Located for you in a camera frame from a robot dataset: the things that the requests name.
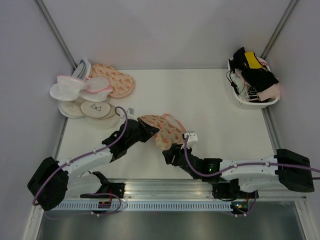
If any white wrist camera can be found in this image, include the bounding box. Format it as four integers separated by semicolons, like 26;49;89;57
182;131;199;149
119;108;137;121

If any white slotted cable duct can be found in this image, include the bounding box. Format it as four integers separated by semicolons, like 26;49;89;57
53;200;244;212

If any peach floral mesh laundry bag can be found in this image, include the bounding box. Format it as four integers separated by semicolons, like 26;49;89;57
139;114;187;151

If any beige bag with bra print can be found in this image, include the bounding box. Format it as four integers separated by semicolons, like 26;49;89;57
79;100;116;120

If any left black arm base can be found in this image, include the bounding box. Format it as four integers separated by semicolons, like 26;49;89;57
108;182;126;199

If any purple cable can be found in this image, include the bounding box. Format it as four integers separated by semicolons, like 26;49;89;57
32;106;131;221
183;136;320;218

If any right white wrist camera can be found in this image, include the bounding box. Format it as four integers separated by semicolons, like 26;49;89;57
182;131;199;149

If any cream round mesh bag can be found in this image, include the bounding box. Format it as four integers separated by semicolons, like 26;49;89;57
58;101;84;119

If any white pink-trimmed mesh bag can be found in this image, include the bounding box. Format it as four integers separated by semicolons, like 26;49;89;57
49;75;88;101

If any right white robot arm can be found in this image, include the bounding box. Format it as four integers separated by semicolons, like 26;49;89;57
162;144;315;200

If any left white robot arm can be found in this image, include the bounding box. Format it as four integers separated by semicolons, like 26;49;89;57
27;118;159;211

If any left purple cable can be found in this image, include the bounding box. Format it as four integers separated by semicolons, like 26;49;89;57
32;106;131;221

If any white plastic laundry basket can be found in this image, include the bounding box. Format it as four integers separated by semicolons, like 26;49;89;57
224;58;280;110

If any black bra in basket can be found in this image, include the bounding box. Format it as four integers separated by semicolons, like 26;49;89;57
229;47;279;92

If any white blue-trimmed mesh bag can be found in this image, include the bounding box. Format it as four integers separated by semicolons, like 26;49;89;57
71;58;92;80

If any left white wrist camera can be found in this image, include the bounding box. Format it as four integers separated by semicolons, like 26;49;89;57
119;108;137;121

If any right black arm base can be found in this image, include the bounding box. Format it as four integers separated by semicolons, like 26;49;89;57
211;182;237;202

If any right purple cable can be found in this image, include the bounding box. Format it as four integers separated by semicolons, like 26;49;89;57
183;136;320;218

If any pink bra in basket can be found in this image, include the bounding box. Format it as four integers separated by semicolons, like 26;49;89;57
257;83;281;102

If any aluminium mounting rail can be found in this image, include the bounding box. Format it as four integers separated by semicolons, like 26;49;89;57
74;178;308;201

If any yellow garment in basket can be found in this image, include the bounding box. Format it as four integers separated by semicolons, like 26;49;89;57
244;51;263;69

